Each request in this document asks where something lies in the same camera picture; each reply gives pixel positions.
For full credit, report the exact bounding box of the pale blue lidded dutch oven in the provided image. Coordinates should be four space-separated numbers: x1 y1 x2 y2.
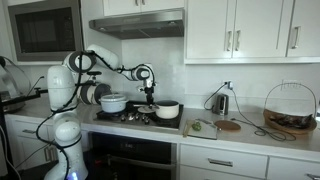
99 93 130 114

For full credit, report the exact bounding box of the white drawer with long handle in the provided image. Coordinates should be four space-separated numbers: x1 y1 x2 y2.
179 143 268 180

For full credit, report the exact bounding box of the white drawer with short handle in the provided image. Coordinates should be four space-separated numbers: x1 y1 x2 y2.
267 156 320 180

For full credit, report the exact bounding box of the stainless electric kettle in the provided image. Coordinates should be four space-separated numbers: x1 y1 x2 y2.
212 93 231 117

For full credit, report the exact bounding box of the black cast iron burner grate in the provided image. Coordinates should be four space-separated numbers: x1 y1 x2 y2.
149 103 184 129
96 109 129 122

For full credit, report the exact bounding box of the black mount bar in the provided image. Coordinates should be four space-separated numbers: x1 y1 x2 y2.
0 87 49 108

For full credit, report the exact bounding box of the silver cabinet door handle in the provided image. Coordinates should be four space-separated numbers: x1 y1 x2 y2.
226 30 233 52
234 29 242 52
291 26 302 50

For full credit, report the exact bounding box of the wooden spatula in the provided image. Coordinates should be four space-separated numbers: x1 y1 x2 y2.
182 119 194 139

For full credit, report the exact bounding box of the dark dried peppers pile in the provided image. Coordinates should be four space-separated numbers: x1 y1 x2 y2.
269 113 315 130

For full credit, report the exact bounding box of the wicker basket with wire handle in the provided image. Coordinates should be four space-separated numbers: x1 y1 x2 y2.
262 82 319 136

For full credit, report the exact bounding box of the white wall cabinet block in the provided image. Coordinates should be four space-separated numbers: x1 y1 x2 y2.
184 0 320 65

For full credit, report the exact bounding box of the black glass oven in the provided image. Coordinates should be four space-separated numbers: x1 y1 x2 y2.
88 131 178 180

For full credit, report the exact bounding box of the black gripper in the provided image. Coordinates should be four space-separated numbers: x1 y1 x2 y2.
143 82 157 107

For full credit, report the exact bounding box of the white base cabinet unit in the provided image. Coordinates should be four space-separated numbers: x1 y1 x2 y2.
4 114 58 171

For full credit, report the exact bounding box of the grey kitchen knife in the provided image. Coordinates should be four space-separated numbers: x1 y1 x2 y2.
196 118 218 129

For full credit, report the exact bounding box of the stainless steel gas cooktop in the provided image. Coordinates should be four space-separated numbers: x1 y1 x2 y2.
93 100 185 131

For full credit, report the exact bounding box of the long black coiled cable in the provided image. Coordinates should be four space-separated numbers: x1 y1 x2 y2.
229 86 298 143

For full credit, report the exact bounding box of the stainless built-in microwave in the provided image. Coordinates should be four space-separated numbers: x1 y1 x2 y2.
7 0 84 63

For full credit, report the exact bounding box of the black kettle power cable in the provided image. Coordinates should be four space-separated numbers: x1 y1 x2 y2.
203 83 231 111

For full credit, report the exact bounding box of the white cabinet above hood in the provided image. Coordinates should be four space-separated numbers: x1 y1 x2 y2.
102 0 185 17

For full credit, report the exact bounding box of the stainless range hood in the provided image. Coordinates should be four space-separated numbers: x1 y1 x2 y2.
88 8 185 41

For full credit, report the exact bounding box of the white wall outlet plate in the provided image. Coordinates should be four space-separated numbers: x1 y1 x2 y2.
281 79 303 91

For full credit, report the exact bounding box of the round cork trivet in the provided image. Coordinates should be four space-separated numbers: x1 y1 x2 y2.
213 119 242 133

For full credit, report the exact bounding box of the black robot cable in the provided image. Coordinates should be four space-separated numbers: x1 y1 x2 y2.
34 49 158 180

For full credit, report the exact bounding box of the grey round burner head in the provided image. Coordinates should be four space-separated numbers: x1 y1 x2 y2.
137 105 157 115

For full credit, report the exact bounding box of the wall outlet with plugs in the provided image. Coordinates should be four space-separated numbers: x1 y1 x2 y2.
222 79 235 91

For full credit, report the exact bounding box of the clear domed appliance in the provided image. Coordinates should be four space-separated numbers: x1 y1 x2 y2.
0 55 33 113

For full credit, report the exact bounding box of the metal spoon utensil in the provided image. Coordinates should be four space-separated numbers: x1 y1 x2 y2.
133 99 181 120

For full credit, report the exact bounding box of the white cutting board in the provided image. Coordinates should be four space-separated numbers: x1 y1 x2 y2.
184 118 219 141

